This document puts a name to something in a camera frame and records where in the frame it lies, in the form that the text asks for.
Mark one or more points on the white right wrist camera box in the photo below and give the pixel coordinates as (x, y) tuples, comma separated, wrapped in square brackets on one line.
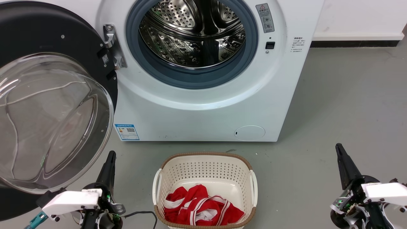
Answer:
[(386, 192)]

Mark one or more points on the metal door hinge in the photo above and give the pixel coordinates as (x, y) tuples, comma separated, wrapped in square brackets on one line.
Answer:
[(113, 47)]

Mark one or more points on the red and white garment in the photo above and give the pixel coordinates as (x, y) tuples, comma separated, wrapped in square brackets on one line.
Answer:
[(197, 206)]

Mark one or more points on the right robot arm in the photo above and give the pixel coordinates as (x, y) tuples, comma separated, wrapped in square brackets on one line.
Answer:
[(375, 219)]

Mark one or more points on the white QR code sticker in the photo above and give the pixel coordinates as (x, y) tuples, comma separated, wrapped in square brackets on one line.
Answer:
[(105, 58)]

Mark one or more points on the round white filter cover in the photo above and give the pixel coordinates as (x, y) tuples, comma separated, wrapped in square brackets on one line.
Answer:
[(249, 133)]

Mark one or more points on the black round glass washer door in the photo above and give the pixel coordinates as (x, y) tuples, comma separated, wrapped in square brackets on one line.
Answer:
[(38, 31)]

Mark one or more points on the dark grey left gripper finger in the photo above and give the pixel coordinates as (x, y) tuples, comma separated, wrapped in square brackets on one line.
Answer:
[(112, 171), (104, 175)]

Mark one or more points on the blue energy label sticker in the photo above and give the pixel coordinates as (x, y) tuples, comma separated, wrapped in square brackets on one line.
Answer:
[(127, 132)]

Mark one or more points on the cream perforated laundry basket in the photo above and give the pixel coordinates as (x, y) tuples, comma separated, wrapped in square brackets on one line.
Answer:
[(203, 171)]

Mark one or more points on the black skirting strip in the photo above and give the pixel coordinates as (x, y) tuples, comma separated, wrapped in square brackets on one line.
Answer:
[(349, 44)]

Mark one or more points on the steel perforated washer drum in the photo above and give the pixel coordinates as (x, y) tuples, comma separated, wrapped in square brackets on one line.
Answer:
[(190, 35)]

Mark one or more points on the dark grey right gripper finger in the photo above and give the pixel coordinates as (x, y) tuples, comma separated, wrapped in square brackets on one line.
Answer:
[(342, 171), (349, 168)]

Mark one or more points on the grey warning sticker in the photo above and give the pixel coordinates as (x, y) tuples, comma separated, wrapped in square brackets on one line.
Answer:
[(265, 18)]

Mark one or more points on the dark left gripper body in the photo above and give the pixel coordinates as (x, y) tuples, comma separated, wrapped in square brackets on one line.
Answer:
[(109, 203)]

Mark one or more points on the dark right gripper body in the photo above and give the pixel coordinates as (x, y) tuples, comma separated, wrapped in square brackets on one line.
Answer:
[(353, 197)]

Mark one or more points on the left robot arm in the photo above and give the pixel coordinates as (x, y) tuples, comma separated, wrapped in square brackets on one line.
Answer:
[(95, 223)]

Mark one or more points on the white front-load washing machine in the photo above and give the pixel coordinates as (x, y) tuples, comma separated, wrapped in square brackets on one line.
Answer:
[(197, 121)]

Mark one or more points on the black door latch socket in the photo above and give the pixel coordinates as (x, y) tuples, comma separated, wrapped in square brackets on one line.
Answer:
[(270, 45)]

